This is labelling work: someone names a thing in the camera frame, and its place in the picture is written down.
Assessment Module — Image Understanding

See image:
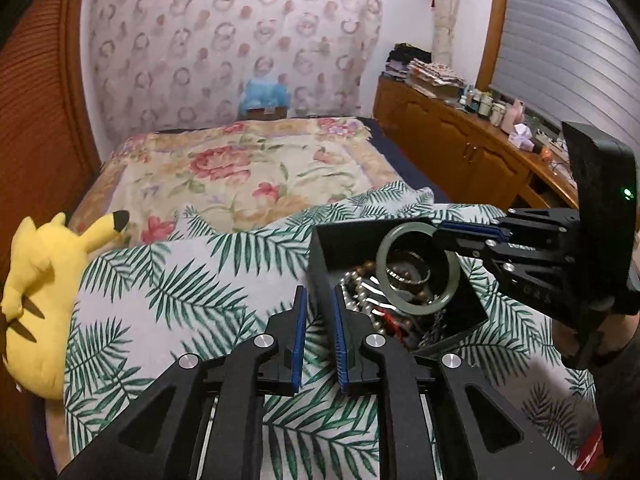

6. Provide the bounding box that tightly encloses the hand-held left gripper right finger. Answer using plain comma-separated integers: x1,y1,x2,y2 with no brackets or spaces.
332,282,583,480

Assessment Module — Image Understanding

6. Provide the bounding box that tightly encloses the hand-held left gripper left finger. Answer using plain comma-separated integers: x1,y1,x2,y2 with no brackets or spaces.
57,285,308,480

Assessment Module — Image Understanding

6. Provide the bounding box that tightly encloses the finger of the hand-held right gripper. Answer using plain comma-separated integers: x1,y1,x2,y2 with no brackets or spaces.
431,229,568,322
440,207,576,241

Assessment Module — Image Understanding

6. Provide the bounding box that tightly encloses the white pearl necklace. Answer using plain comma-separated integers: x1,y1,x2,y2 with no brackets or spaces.
340,272,401,346

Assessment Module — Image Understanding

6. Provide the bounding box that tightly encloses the thin silver bangle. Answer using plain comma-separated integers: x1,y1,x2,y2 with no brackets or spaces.
385,252,432,292

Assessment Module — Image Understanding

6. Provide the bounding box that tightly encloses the pale green jade bangle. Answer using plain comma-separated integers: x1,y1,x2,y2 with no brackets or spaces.
375,223,460,317

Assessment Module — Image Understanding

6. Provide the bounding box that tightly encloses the black box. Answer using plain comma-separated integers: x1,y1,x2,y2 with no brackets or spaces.
306,217,490,361

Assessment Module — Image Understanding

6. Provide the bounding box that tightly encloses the brown wooden bead bracelet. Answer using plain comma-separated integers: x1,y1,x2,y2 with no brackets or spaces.
345,259,441,326

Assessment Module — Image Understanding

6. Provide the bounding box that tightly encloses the silver chain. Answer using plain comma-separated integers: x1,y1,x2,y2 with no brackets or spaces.
420,310,448,348

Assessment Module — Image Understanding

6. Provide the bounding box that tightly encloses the person's right hand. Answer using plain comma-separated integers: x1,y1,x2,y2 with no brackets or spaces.
551,311,640,369

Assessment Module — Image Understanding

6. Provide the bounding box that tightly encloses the tissue box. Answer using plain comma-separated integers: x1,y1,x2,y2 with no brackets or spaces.
509,124,536,152

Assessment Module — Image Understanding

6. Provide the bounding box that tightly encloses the navy bed sheet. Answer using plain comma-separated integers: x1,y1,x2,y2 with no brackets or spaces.
357,116,451,203

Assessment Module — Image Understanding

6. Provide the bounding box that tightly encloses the long wooden cabinet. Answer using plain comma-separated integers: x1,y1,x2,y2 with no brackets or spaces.
372,75,581,211

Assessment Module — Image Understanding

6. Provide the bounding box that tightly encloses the tall pink bottle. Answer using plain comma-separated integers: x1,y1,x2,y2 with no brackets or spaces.
502,100,526,133

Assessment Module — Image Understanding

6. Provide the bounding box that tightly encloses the green leaf print cloth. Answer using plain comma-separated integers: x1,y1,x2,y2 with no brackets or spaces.
62,180,601,480

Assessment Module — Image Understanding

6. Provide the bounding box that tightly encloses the row of cosmetic bottles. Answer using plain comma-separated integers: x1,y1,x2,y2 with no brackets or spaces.
460,85,508,126

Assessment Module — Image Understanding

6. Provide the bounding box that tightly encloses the folded floral fabric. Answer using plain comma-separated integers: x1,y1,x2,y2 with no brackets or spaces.
407,58,466,88

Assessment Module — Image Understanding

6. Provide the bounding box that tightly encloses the grey window blind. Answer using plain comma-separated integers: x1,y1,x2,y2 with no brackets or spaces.
487,0,640,161

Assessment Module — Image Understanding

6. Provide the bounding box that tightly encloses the pile of dark clothes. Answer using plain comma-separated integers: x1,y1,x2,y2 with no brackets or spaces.
386,44,432,80

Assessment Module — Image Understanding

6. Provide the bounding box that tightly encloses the floral blanket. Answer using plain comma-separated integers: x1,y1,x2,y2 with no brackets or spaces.
67,116,406,251

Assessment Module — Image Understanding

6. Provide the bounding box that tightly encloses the tied lace curtain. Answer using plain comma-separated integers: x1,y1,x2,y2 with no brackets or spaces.
425,0,463,63

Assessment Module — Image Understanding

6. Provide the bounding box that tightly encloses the small brown box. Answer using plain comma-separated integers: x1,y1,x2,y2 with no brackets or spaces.
245,106,288,121

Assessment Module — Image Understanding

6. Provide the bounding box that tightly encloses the red object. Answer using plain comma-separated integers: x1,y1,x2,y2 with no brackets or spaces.
574,422,607,472

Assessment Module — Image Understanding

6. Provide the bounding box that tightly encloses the blue plush toy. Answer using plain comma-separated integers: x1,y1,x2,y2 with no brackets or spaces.
239,77,292,113

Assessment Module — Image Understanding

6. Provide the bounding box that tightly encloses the yellow plush toy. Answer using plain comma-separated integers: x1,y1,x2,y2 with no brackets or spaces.
0,208,131,401

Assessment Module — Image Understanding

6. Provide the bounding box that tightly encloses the circle print sheer curtain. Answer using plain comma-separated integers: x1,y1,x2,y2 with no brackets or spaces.
82,0,383,133

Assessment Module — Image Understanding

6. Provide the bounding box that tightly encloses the brown louvered wardrobe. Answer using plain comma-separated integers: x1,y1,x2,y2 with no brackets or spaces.
0,0,103,281

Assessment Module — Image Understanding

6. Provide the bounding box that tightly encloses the wooden window frame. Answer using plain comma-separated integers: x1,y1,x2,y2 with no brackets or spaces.
474,0,513,93

